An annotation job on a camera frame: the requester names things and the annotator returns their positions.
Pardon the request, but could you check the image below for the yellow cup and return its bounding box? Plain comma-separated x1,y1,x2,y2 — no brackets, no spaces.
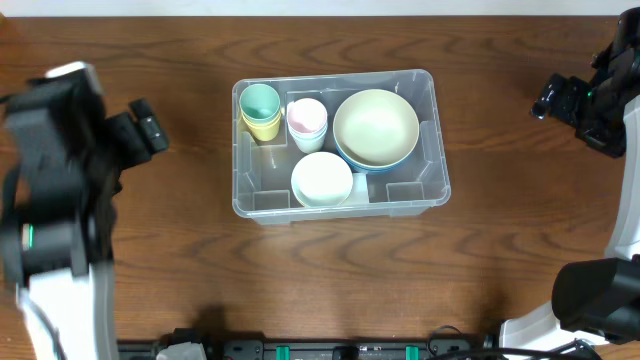
245,119,280,142
241,112,281,127

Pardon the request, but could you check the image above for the mint green cup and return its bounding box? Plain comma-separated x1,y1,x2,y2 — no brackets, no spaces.
239,84,281,119

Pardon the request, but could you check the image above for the light blue cup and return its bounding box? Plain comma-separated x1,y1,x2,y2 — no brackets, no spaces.
288,125,328,141

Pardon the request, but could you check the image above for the pink cup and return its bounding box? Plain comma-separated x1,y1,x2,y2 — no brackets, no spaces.
286,98,328,134

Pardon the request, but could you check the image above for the cream white cup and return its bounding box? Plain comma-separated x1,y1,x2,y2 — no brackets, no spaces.
293,136,325,154

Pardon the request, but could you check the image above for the light grey bowl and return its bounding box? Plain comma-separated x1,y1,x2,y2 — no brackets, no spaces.
294,191,349,207

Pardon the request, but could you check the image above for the white bowl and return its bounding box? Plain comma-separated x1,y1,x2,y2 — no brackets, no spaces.
291,152,354,196

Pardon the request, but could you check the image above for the dark blue bowl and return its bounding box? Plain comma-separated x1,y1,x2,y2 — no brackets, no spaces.
336,145,412,169
350,165,400,175

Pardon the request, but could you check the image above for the large beige bowl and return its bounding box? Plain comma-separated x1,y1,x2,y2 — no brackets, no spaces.
332,89,420,166

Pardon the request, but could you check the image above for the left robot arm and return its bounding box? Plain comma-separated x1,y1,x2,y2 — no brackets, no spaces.
1,70,169,359

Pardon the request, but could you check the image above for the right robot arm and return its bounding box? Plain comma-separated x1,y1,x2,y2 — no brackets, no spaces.
491,8,639,359

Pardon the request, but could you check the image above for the clear plastic storage container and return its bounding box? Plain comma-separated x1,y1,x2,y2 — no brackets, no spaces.
231,69,452,225

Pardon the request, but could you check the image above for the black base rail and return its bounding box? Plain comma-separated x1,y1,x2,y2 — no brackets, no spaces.
117,329,600,360

